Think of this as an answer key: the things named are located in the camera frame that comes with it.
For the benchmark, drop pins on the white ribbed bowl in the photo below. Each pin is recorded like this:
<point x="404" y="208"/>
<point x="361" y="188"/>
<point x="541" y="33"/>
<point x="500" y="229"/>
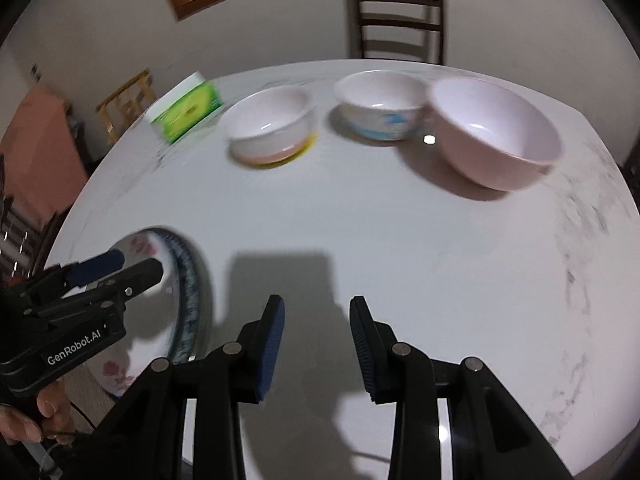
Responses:
<point x="270" y="115"/>

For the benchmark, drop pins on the large blue patterned plate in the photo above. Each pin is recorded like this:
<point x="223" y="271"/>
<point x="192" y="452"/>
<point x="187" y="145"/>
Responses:
<point x="192" y="290"/>

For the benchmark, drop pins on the green tissue box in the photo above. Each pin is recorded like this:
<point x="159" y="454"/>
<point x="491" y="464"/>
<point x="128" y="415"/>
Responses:
<point x="187" y="110"/>

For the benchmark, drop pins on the round yellow warning sticker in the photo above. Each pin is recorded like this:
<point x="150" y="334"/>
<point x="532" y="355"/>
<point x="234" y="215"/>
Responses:
<point x="305" y="147"/>

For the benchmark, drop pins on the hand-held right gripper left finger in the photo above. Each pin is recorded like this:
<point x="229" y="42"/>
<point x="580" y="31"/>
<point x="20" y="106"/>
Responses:
<point x="271" y="345"/>

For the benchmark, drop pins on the white cartoon print bowl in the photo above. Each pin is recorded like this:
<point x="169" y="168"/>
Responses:
<point x="380" y="100"/>

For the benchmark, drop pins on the light bamboo chair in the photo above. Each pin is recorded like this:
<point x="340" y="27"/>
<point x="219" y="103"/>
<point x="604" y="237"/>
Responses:
<point x="125" y="102"/>

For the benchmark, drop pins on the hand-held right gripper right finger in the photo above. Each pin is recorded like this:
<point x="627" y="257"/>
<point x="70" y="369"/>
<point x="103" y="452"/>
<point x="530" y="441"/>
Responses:
<point x="362" y="345"/>

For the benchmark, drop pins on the white pink-flower plate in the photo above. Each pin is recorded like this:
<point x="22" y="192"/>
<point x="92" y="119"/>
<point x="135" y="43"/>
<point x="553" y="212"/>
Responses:
<point x="150" y="330"/>

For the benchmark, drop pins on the person's left hand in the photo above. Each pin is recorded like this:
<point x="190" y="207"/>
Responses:
<point x="45" y="410"/>

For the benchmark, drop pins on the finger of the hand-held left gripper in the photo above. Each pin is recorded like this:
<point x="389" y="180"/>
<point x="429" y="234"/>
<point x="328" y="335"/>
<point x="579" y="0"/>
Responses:
<point x="137" y="276"/>
<point x="95" y="266"/>

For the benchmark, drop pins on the large pink bowl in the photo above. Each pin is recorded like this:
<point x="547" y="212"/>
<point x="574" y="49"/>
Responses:
<point x="495" y="130"/>

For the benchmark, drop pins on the dark wall switch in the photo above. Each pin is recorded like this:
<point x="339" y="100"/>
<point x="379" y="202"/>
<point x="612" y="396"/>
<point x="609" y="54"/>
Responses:
<point x="36" y="71"/>

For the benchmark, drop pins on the dark wooden ladder-back chair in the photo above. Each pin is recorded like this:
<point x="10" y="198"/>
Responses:
<point x="397" y="15"/>

